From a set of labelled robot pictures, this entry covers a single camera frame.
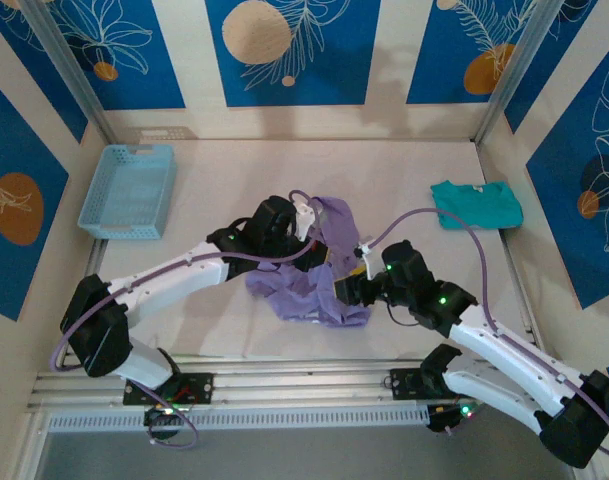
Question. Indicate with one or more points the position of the purple t-shirt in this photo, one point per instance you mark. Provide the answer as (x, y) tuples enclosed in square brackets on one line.
[(299, 300)]

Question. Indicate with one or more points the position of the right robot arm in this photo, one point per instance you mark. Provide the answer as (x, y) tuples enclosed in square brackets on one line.
[(504, 355)]

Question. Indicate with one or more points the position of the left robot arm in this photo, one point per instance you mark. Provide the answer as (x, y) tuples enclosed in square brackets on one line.
[(169, 280)]

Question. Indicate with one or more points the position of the teal folded t-shirt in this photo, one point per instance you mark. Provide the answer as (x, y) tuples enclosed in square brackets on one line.
[(479, 207)]

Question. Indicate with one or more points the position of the light blue plastic basket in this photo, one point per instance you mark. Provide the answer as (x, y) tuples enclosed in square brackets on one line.
[(129, 190)]

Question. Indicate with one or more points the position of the aluminium mounting rail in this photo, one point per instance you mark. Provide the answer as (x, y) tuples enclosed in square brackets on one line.
[(304, 385)]

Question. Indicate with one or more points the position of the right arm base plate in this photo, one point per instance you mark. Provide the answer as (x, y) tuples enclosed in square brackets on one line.
[(404, 382)]

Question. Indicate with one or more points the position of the perforated metal bracket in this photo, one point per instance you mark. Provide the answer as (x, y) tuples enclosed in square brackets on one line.
[(159, 133)]

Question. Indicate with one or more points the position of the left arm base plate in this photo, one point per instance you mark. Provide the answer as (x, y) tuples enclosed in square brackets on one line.
[(199, 387)]

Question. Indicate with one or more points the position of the aluminium frame post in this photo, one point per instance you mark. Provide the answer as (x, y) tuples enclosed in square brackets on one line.
[(519, 60), (69, 60)]

